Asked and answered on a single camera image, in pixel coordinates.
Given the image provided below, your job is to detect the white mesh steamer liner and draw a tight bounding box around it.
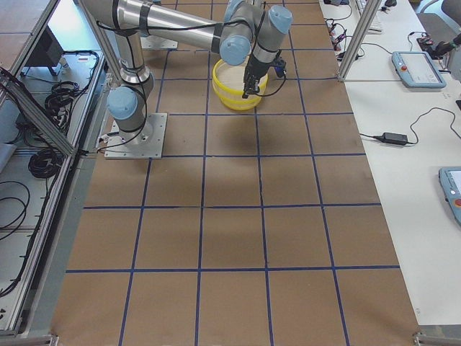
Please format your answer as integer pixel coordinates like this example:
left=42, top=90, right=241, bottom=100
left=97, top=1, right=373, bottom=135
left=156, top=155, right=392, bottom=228
left=215, top=61, right=246, bottom=93

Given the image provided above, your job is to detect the grey teach pendant lower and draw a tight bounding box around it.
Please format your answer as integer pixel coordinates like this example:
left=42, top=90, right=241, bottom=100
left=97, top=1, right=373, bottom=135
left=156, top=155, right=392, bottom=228
left=439, top=167, right=461, bottom=224

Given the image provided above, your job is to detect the yellow bottom steamer layer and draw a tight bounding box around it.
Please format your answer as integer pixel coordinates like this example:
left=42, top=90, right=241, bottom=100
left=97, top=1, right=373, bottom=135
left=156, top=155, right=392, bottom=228
left=217, top=93, right=262, bottom=111

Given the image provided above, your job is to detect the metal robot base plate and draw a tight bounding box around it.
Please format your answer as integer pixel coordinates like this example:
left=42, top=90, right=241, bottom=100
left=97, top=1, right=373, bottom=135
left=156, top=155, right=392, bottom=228
left=104, top=113, right=168, bottom=159

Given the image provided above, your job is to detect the yellow steamer layer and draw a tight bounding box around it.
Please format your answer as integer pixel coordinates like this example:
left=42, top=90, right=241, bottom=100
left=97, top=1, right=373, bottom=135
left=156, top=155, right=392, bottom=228
left=212, top=59, right=262, bottom=109
left=217, top=93, right=262, bottom=111

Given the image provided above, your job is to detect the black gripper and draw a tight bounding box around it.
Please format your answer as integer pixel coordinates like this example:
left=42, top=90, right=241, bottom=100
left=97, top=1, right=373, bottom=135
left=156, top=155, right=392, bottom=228
left=242, top=56, right=272, bottom=99

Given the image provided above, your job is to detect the grey teach pendant upper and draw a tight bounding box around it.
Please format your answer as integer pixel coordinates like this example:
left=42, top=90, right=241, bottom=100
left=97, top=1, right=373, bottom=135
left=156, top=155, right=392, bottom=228
left=391, top=51, right=446, bottom=89

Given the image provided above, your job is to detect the grey teach pendant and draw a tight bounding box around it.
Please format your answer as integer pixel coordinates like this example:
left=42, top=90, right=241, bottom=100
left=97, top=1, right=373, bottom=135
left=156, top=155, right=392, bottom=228
left=439, top=167, right=461, bottom=224
left=391, top=51, right=446, bottom=89

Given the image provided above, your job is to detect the yellow top steamer layer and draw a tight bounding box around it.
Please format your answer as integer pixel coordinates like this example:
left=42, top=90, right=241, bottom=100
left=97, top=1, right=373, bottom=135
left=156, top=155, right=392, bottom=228
left=212, top=59, right=262, bottom=109

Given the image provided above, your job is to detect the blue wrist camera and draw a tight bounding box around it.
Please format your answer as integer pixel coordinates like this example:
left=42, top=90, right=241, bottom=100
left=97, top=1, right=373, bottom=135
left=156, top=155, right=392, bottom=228
left=272, top=57, right=286, bottom=78

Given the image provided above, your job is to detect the aluminium frame post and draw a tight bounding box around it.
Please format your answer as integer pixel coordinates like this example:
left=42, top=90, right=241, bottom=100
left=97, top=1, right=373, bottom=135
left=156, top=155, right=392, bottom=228
left=338, top=0, right=381, bottom=81

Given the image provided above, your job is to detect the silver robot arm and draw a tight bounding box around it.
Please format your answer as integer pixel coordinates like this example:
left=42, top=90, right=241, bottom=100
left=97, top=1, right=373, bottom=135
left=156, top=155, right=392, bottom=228
left=81, top=1, right=292, bottom=144

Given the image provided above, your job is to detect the black cable coil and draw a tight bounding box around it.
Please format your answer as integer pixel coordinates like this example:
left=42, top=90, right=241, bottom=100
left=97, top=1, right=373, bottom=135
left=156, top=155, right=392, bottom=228
left=28, top=146, right=66, bottom=179

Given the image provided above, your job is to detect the black power adapter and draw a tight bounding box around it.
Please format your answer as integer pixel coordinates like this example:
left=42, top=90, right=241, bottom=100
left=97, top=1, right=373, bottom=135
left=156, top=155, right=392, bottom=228
left=373, top=132, right=408, bottom=146

